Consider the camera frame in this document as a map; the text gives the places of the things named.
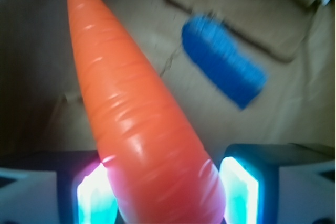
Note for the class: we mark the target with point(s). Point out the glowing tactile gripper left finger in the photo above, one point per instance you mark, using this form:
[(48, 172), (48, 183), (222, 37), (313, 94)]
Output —
[(56, 187)]

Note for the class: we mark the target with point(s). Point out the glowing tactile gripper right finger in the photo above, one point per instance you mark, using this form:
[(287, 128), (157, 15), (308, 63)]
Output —
[(279, 183)]

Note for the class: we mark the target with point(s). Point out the orange plastic toy carrot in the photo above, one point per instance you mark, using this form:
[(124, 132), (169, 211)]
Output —
[(157, 166)]

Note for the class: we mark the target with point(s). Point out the blue sponge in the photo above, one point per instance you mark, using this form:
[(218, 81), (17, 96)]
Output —
[(211, 48)]

